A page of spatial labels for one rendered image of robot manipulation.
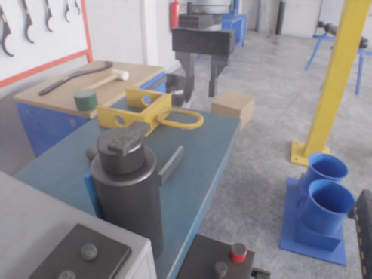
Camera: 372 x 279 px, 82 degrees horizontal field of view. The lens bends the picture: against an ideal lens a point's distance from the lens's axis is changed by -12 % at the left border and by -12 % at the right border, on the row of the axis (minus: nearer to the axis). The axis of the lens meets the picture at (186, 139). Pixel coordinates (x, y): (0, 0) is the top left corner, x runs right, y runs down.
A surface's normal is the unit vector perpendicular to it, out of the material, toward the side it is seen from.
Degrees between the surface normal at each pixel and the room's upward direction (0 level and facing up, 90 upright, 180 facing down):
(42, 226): 0
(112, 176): 0
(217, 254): 0
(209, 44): 90
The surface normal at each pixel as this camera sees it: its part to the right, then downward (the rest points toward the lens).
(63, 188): 0.01, -0.83
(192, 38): -0.37, 0.51
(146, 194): 0.76, 0.36
